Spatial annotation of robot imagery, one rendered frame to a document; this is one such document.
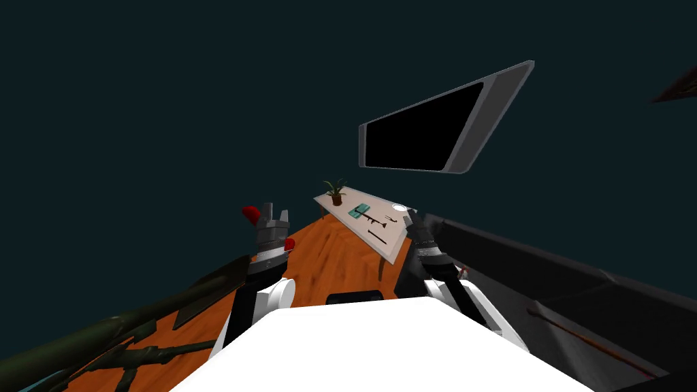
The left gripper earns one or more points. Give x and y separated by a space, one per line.
271 231

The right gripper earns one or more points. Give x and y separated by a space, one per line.
420 231

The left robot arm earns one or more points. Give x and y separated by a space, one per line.
256 294

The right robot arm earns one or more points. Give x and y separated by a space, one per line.
457 288

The red rounded object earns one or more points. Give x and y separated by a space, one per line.
251 214

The white table with plant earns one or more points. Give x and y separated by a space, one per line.
356 220

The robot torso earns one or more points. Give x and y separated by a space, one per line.
381 348

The dark grey sofa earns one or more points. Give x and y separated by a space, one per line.
572 305

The dark green furniture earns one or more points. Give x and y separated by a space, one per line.
109 332

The black wall television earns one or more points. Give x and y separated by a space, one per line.
419 133

